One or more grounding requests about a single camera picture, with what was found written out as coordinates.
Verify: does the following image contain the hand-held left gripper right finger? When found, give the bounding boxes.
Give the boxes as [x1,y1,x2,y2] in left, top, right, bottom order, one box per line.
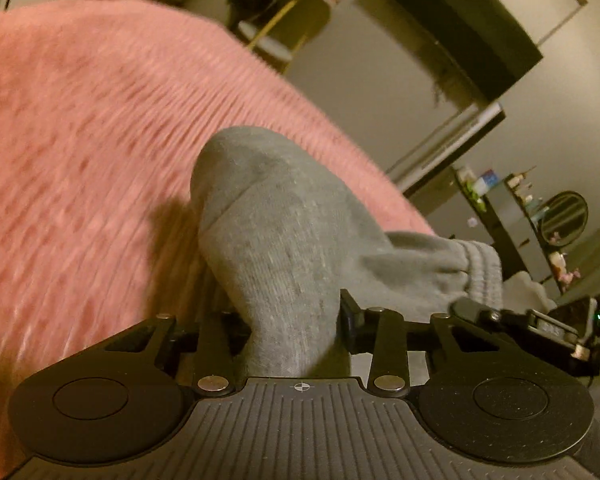
[339,288,486,397]

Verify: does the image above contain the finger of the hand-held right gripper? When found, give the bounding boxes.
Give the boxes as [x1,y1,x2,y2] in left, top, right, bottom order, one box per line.
[452,298,531,332]

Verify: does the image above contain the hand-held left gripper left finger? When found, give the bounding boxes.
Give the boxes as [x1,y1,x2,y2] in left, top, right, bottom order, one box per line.
[103,311,255,395]

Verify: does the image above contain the grey sock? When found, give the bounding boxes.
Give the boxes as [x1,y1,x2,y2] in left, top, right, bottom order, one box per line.
[190,126,504,379]

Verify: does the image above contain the white cloth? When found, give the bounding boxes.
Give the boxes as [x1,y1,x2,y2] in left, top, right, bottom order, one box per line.
[502,270,557,312]

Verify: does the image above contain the grey cabinet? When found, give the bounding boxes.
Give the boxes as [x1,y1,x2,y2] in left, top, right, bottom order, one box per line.
[454,179,552,282]

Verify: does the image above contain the round mirror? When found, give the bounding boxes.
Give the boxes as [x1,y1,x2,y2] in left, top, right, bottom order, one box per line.
[542,190,589,249]

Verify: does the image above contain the colourful boxes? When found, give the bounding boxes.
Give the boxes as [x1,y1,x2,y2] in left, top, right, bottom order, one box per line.
[457,167,499,206]

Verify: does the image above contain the long white shelf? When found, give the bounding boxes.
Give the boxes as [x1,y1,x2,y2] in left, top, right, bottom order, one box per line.
[385,102,507,197]

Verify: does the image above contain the pink blanket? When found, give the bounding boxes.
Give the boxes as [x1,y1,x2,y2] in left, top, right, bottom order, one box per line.
[0,0,437,480]

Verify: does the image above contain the round side table gold legs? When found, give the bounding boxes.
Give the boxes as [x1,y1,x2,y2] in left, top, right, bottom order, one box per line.
[230,0,332,63]

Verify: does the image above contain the wall television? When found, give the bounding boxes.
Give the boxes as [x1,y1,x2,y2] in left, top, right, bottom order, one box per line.
[379,0,544,104]

